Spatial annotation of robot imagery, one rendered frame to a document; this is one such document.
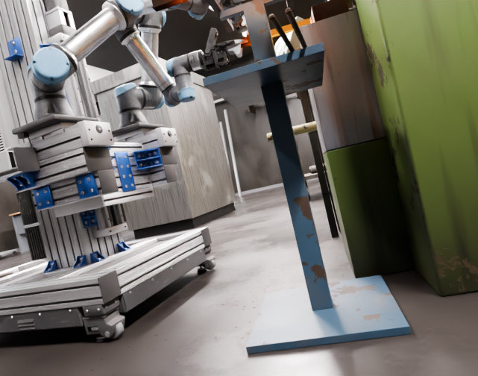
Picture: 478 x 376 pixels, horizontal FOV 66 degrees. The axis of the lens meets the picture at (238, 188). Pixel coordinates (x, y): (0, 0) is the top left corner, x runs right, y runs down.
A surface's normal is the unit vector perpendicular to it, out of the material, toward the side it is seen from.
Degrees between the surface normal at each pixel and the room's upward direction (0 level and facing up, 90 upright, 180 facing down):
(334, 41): 90
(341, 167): 90
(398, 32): 90
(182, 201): 90
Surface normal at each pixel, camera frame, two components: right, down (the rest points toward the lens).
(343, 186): -0.19, 0.07
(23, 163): 0.91, -0.20
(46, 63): 0.44, 0.00
